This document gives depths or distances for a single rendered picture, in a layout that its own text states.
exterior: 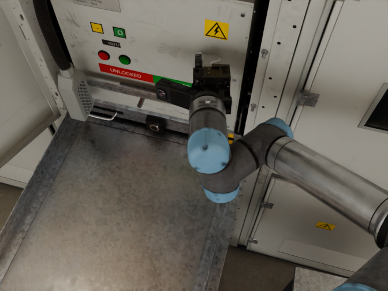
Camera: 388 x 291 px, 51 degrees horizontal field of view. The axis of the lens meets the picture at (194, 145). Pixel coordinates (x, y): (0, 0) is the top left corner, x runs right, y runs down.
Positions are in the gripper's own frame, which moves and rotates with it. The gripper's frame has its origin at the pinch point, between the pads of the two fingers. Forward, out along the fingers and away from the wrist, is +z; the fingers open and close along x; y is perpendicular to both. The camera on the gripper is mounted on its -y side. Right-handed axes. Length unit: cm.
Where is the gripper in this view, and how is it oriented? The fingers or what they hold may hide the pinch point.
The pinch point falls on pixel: (197, 57)
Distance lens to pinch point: 100.8
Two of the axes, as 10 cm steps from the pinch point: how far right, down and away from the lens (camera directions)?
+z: 0.1, -6.8, 7.3
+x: 0.0, -7.3, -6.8
